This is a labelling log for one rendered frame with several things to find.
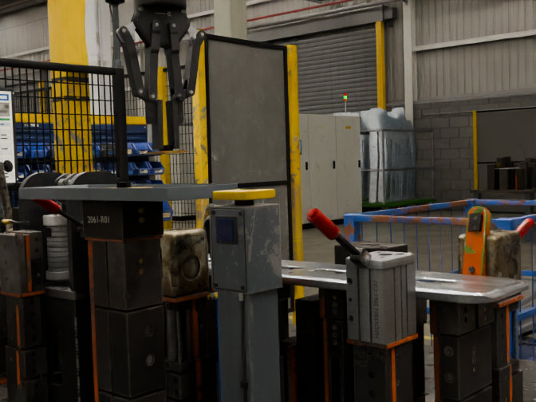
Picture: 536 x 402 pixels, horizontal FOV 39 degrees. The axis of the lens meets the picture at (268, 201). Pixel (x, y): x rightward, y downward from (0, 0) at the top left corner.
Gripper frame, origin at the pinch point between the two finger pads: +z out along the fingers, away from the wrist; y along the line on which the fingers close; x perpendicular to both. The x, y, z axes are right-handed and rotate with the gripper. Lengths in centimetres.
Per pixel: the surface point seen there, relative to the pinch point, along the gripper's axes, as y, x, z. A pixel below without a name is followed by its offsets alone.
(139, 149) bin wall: 92, 323, -6
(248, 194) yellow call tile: 5.0, -17.1, 9.9
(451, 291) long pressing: 35.1, -19.7, 25.2
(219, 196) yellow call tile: 2.7, -13.2, 10.2
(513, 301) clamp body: 60, -6, 31
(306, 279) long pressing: 24.8, 4.3, 25.4
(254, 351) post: 5.2, -16.8, 30.3
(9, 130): -2, 145, -8
